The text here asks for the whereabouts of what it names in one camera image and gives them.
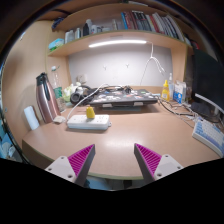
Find white power strip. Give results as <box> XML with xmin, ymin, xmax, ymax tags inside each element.
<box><xmin>67</xmin><ymin>115</ymin><xmax>111</xmax><ymax>130</ymax></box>

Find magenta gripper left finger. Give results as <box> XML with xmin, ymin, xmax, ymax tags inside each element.
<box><xmin>46</xmin><ymin>144</ymin><xmax>95</xmax><ymax>186</ymax></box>

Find white charger cable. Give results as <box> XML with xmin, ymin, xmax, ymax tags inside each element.
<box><xmin>65</xmin><ymin>83</ymin><xmax>110</xmax><ymax>122</ymax></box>

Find row of books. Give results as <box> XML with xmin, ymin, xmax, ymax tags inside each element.
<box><xmin>121</xmin><ymin>10</ymin><xmax>191</xmax><ymax>45</ymax></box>

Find maroon thermos bottle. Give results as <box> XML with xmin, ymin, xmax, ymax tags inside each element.
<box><xmin>36</xmin><ymin>72</ymin><xmax>60</xmax><ymax>123</ymax></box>

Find yellow charger plug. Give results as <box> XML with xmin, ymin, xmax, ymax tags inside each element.
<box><xmin>86</xmin><ymin>106</ymin><xmax>95</xmax><ymax>119</ymax></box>

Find white paper roll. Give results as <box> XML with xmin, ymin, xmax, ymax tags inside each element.
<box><xmin>24</xmin><ymin>106</ymin><xmax>39</xmax><ymax>130</ymax></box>

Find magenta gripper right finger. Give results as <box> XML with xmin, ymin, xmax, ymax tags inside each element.
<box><xmin>134</xmin><ymin>143</ymin><xmax>183</xmax><ymax>184</ymax></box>

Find yellow glue bottle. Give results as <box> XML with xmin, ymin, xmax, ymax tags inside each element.
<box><xmin>161</xmin><ymin>81</ymin><xmax>170</xmax><ymax>101</ymax></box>

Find blue white box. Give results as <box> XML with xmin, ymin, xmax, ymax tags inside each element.
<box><xmin>173</xmin><ymin>81</ymin><xmax>186</xmax><ymax>104</ymax></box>

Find teal box on shelf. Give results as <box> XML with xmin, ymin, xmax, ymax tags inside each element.
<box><xmin>48</xmin><ymin>38</ymin><xmax>64</xmax><ymax>51</ymax></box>

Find white keyboard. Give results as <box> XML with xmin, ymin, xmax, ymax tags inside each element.
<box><xmin>192</xmin><ymin>120</ymin><xmax>224</xmax><ymax>158</ymax></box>

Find black laptop with stickers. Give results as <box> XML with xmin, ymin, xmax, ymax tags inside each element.
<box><xmin>90</xmin><ymin>89</ymin><xmax>157</xmax><ymax>107</ymax></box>

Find clear plastic water bottle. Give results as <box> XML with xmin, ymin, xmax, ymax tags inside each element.
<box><xmin>51</xmin><ymin>66</ymin><xmax>66</xmax><ymax>112</ymax></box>

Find black computer monitor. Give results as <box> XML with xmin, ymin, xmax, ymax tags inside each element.
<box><xmin>191</xmin><ymin>49</ymin><xmax>224</xmax><ymax>120</ymax></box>

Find black headphones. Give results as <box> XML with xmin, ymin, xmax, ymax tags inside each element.
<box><xmin>70</xmin><ymin>85</ymin><xmax>93</xmax><ymax>105</ymax></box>

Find white hanging cable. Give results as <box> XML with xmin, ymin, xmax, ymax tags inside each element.
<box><xmin>139</xmin><ymin>42</ymin><xmax>166</xmax><ymax>86</ymax></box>

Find LED light bar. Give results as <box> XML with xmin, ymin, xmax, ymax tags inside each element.
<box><xmin>89</xmin><ymin>40</ymin><xmax>147</xmax><ymax>48</ymax></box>

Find white clear bottle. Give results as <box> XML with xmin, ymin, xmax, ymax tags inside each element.
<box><xmin>168</xmin><ymin>73</ymin><xmax>174</xmax><ymax>100</ymax></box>

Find wooden wall shelf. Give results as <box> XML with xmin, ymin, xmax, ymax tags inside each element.
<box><xmin>49</xmin><ymin>0</ymin><xmax>192</xmax><ymax>57</ymax></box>

